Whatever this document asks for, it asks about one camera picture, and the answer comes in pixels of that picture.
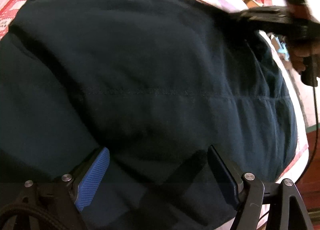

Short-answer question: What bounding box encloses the dark navy padded jacket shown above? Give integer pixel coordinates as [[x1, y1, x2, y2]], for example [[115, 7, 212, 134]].
[[1, 0, 297, 229]]

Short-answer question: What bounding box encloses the right hand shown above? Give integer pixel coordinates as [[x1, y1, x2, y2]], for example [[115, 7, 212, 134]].
[[287, 42, 319, 74]]

